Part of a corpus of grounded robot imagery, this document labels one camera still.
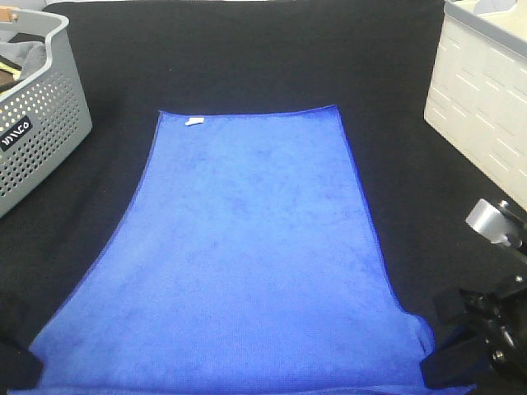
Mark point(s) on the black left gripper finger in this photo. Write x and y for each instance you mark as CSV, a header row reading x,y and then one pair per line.
x,y
20,368

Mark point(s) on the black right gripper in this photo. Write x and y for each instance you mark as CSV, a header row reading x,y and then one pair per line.
x,y
498,316

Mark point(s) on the blue microfiber towel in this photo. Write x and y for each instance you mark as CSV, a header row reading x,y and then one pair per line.
x,y
246,263

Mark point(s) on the white slotted storage box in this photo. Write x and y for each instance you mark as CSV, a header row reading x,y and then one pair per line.
x,y
477,94

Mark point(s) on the grey perforated laundry basket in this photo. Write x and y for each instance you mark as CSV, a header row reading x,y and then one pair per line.
x,y
45,116

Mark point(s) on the grey towel in basket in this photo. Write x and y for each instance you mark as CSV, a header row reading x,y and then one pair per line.
x,y
20,60

